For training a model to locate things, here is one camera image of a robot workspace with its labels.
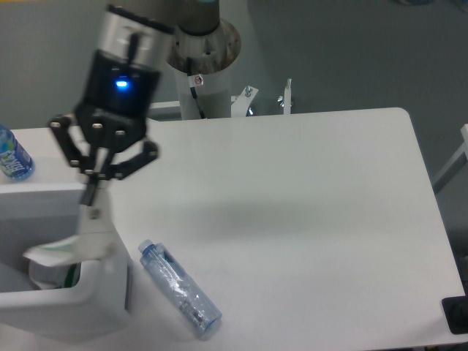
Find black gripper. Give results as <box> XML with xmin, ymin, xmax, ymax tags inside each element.
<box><xmin>48</xmin><ymin>50</ymin><xmax>160</xmax><ymax>206</ymax></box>

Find clear plastic bottle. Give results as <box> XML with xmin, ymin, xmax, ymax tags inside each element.
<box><xmin>138</xmin><ymin>239</ymin><xmax>222</xmax><ymax>337</ymax></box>

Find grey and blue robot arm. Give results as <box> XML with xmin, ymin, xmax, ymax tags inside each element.
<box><xmin>49</xmin><ymin>1</ymin><xmax>220</xmax><ymax>206</ymax></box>

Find white trash can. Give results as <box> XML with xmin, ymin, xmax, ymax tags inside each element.
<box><xmin>1</xmin><ymin>183</ymin><xmax>131</xmax><ymax>337</ymax></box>

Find white paper trash in bin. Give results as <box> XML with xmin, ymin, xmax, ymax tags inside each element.
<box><xmin>29</xmin><ymin>261</ymin><xmax>80</xmax><ymax>290</ymax></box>

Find blue labelled water bottle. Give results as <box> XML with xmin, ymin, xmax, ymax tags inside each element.
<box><xmin>1</xmin><ymin>125</ymin><xmax>34</xmax><ymax>181</ymax></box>

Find black clamp at table corner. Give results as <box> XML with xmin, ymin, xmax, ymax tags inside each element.
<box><xmin>442</xmin><ymin>295</ymin><xmax>467</xmax><ymax>335</ymax></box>

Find white left base bracket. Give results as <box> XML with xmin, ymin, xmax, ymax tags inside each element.
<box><xmin>148</xmin><ymin>101</ymin><xmax>181</xmax><ymax>121</ymax></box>

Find white base bracket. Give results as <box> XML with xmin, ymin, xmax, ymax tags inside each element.
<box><xmin>277</xmin><ymin>78</ymin><xmax>293</xmax><ymax>115</ymax></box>
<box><xmin>148</xmin><ymin>101</ymin><xmax>181</xmax><ymax>121</ymax></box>

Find black cable on pedestal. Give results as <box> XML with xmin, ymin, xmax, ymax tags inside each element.
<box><xmin>185</xmin><ymin>56</ymin><xmax>206</xmax><ymax>120</ymax></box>

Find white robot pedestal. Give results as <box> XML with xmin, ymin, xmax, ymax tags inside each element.
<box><xmin>167</xmin><ymin>19</ymin><xmax>241</xmax><ymax>120</ymax></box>

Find white right base bracket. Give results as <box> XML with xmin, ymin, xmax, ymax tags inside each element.
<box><xmin>277</xmin><ymin>78</ymin><xmax>293</xmax><ymax>115</ymax></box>

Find white frame at right edge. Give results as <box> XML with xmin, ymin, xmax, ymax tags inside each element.
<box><xmin>432</xmin><ymin>124</ymin><xmax>467</xmax><ymax>194</ymax></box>

